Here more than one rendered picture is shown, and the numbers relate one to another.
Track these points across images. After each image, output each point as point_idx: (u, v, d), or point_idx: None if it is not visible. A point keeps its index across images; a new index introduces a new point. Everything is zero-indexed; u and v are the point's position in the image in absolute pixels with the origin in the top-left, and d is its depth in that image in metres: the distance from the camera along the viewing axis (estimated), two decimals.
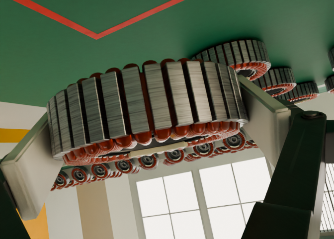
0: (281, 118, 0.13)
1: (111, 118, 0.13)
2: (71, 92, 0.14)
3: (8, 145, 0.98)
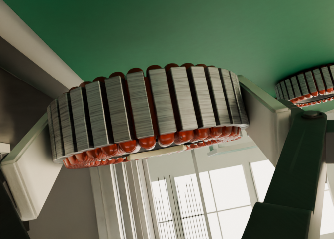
0: (281, 118, 0.13)
1: None
2: None
3: None
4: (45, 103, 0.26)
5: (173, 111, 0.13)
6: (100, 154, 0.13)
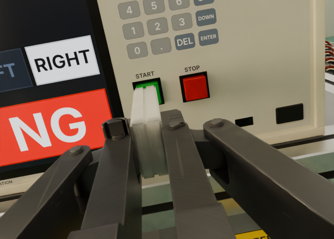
0: (152, 128, 0.14)
1: None
2: None
3: None
4: None
5: None
6: None
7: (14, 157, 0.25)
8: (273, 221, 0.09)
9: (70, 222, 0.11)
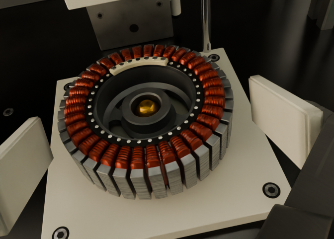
0: (313, 119, 0.12)
1: None
2: None
3: None
4: None
5: (131, 174, 0.17)
6: (191, 146, 0.16)
7: None
8: None
9: None
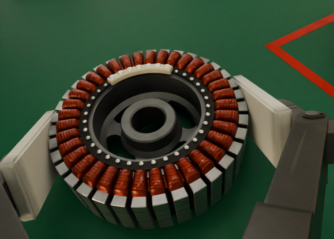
0: (282, 118, 0.13)
1: None
2: None
3: None
4: None
5: (132, 200, 0.15)
6: (202, 169, 0.14)
7: None
8: None
9: None
